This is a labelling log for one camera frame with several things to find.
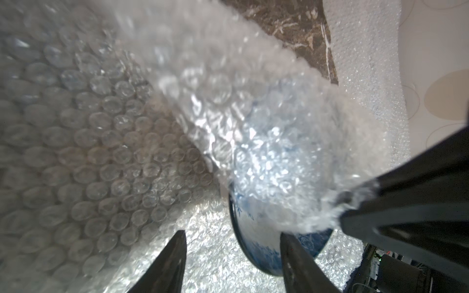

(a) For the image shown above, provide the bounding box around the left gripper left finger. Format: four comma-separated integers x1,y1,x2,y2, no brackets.
128,230,187,293

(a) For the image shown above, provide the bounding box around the blue white patterned bowl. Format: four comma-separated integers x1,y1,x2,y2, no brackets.
228,183,333,276

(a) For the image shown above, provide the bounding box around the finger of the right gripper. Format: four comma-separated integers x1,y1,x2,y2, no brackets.
340,127,469,275

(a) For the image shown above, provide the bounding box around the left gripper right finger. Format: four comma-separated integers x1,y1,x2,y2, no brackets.
280,233,340,293

